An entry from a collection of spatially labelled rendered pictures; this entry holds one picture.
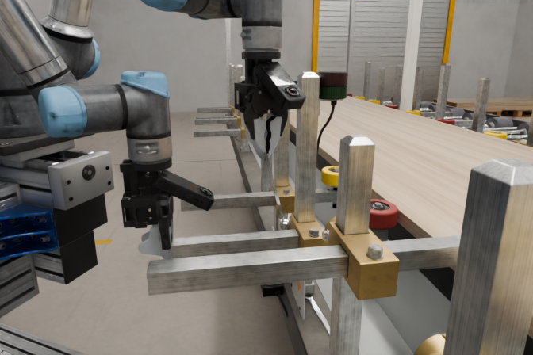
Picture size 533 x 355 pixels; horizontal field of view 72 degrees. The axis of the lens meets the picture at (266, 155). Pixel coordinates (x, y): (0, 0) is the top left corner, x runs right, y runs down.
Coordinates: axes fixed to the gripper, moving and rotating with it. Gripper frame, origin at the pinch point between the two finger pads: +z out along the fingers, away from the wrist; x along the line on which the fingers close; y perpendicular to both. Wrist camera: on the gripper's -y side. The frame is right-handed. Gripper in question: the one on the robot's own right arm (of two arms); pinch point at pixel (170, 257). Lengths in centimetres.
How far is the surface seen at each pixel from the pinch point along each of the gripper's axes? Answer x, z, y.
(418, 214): 4.1, -7.6, -48.7
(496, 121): -121, -2, -174
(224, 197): -23.7, -2.5, -11.6
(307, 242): 5.1, -3.8, -25.8
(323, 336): 11.0, 12.4, -27.8
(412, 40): -134, -47, -124
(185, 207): -23.4, -0.6, -1.6
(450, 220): 8, -8, -53
